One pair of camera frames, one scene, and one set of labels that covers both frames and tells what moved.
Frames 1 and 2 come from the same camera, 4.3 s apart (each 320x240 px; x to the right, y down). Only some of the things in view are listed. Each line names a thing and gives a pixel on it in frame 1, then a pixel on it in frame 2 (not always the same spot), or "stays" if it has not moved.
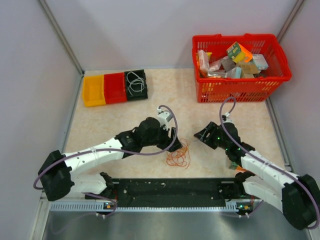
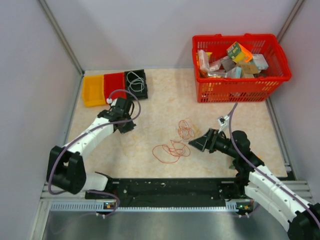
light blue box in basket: [260, 61] stays
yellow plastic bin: [93, 90] stays
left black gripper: [167, 141] → [124, 130]
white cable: [131, 83] stays
